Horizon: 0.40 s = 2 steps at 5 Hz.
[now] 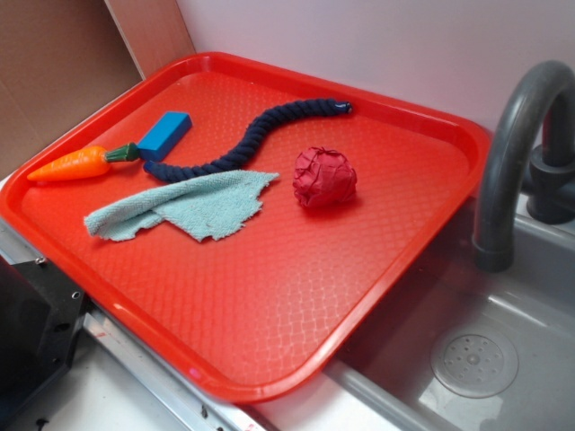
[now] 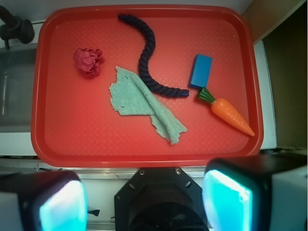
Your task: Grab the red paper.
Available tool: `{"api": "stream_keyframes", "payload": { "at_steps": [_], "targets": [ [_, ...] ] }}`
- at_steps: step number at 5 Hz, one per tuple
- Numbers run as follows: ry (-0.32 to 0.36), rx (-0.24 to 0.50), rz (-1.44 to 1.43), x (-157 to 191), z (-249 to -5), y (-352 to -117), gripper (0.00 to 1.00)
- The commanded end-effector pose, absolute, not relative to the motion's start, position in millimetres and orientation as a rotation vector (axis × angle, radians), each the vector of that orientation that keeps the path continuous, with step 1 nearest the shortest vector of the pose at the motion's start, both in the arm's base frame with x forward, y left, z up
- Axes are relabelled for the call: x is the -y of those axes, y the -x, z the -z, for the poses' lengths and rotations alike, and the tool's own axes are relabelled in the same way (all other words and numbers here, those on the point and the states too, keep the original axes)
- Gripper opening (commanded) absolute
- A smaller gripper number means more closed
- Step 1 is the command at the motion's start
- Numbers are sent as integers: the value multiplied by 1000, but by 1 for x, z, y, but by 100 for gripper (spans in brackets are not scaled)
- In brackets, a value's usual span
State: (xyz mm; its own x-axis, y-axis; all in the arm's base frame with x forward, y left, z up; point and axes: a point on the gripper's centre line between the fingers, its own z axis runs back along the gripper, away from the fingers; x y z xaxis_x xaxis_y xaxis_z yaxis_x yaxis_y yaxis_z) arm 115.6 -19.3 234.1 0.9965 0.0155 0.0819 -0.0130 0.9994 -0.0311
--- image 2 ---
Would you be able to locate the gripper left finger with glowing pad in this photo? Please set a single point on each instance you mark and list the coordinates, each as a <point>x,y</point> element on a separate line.
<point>45,201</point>

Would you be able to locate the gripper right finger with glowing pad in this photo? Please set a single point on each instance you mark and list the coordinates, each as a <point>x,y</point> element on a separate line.
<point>264,192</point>

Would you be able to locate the orange toy carrot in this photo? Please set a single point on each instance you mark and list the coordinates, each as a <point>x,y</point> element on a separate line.
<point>224,110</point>

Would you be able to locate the red plastic tray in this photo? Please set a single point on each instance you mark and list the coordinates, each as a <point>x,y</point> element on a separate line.
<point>73,123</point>

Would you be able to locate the light green woven cloth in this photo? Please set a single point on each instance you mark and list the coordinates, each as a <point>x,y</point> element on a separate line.
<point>130,96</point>

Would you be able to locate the blue rectangular block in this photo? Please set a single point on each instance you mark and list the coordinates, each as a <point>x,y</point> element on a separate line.
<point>200,71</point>

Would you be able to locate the metal sink basin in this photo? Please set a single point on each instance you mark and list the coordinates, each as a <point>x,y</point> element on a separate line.
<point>17,68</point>

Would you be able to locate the crumpled red paper ball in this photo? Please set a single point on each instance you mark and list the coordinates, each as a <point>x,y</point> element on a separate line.
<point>88,61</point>

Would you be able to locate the black octagonal mount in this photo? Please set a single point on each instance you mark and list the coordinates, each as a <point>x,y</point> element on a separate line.
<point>160,199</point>

